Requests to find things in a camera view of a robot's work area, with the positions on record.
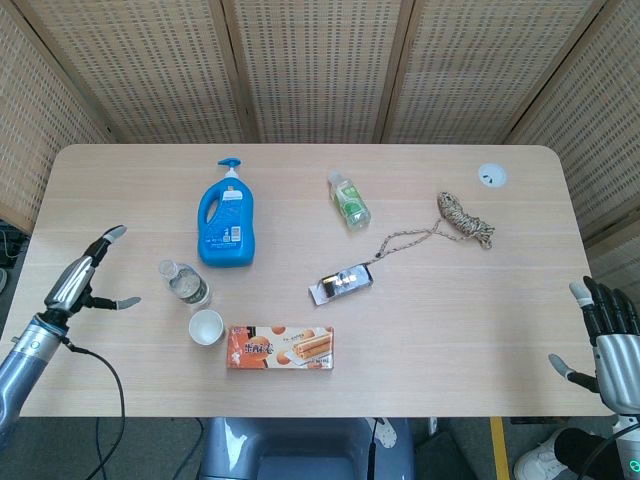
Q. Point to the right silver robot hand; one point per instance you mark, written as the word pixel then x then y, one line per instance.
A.
pixel 620 362

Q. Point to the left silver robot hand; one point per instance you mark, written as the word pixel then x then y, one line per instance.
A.
pixel 70 285

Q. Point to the clear water bottle green label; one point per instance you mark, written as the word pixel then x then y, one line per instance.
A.
pixel 190 290

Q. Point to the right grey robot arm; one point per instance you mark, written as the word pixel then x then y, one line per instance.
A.
pixel 631 450

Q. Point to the small white paper cup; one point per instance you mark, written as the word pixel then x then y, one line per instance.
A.
pixel 205 325

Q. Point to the black trouser leg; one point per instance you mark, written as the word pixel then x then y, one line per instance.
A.
pixel 580 450

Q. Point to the white sneaker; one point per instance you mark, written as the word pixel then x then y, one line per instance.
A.
pixel 537 462

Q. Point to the blue detergent pump bottle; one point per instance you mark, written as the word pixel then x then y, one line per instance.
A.
pixel 225 225

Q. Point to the orange egg roll biscuit box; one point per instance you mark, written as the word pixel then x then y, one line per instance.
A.
pixel 280 347

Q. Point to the white round table grommet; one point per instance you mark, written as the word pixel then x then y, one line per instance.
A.
pixel 492 175

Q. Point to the grey robot torso base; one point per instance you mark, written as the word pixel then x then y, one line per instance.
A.
pixel 300 450

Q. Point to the small clear bottle green label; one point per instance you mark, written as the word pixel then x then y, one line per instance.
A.
pixel 350 202

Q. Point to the woven screen panel wooden frame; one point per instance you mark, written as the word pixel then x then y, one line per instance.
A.
pixel 40 125
pixel 490 65
pixel 600 125
pixel 150 65
pixel 320 65

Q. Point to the white perforated bracket plate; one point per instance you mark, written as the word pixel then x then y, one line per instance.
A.
pixel 387 435

